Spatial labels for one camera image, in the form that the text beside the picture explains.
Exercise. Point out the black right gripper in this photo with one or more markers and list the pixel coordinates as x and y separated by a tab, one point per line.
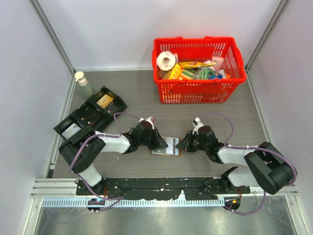
186	144

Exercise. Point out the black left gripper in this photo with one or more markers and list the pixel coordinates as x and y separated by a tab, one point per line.
159	142

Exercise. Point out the silver VIP credit card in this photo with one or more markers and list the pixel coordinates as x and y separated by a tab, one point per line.
171	148

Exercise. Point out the brown leather card holder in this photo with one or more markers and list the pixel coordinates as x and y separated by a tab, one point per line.
160	151

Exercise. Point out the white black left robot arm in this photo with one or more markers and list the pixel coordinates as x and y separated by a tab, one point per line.
83	148

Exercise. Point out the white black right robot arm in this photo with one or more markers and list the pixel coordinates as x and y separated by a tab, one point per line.
261	167

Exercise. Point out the gold card in tray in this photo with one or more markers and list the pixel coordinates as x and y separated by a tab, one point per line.
104	101

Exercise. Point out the black card organizer tray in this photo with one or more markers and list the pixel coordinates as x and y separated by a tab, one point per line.
91	114

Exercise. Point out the silver card in tray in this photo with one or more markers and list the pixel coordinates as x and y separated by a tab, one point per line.
71	130

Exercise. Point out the yellow green sponge pack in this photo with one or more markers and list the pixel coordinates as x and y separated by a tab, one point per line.
185	74

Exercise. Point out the green soap pump bottle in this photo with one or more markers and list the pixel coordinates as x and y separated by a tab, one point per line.
85	86

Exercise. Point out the green round package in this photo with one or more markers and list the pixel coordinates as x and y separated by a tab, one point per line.
204	73

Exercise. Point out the blue packet in basket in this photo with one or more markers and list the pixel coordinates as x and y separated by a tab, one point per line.
219	76

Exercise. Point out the yellow snack packet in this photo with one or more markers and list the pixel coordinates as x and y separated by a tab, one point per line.
191	65

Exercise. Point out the pink white box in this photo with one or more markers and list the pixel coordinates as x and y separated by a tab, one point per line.
218	63

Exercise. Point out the red plastic shopping basket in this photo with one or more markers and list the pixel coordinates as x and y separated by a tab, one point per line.
199	50

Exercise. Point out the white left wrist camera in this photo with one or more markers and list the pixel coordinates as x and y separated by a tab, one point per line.
150	119

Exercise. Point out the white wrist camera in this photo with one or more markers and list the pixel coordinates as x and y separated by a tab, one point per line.
150	119
198	126

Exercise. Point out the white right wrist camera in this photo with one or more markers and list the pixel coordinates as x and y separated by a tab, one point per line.
198	126

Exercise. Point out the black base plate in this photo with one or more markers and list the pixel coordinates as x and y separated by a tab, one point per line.
164	189

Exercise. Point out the aluminium rail frame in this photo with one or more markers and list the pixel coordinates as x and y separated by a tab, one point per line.
72	193

